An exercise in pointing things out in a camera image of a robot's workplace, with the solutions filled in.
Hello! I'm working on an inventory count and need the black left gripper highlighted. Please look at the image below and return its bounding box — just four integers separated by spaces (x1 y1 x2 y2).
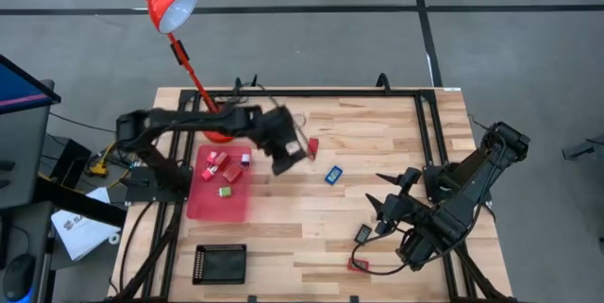
257 106 308 177

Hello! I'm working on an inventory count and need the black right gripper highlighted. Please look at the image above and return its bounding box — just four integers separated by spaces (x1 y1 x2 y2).
365 167 428 239

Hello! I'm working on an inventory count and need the blue box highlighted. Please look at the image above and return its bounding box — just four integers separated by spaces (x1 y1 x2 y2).
324 165 344 186

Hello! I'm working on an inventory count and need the large red rectangular box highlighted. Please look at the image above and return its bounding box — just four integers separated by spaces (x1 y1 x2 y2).
222 164 244 184

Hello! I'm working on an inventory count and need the black flat box grey lid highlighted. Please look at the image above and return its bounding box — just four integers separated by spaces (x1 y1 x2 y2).
354 223 374 245

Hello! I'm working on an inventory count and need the red flat box dark lid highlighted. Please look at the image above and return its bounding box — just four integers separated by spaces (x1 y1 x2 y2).
347 257 370 274

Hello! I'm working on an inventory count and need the pink translucent plastic tray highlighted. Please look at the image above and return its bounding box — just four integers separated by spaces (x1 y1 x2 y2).
186 144 253 224

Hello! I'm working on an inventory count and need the black mesh tray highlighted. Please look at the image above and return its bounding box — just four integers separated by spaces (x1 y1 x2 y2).
192 244 249 286

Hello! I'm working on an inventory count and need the black floor object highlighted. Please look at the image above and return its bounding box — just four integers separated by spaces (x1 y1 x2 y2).
561 131 604 162

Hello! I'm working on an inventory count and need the black floor box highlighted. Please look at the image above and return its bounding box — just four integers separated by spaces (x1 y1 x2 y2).
46 133 93 190

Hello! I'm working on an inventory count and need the black desk bar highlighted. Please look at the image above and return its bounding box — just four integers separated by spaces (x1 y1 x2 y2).
32 176 129 229

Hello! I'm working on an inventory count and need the white printed paper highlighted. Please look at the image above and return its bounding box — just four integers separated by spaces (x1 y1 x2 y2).
50 186 122 262

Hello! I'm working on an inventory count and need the monitor with blue screen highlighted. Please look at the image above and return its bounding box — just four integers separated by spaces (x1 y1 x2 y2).
0 78 57 210

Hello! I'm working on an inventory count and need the black computer mouse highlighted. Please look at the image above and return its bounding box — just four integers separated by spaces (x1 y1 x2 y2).
1 252 38 303

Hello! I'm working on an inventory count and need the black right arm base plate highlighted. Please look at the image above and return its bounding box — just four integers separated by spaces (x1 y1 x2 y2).
422 163 473 203

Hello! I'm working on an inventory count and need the black aluminium table frame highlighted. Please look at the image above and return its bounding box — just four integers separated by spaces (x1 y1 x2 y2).
107 72 518 303

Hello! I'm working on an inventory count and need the black looping cable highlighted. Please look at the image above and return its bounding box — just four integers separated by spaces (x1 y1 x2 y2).
350 239 419 278

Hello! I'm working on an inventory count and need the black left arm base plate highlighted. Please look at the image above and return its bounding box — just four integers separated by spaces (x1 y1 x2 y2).
125 164 194 204

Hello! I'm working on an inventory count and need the yellow cable connector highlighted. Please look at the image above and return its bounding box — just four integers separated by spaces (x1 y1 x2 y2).
87 142 127 180

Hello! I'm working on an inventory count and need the thin black floor cable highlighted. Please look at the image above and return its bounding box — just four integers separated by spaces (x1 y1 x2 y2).
46 111 119 135

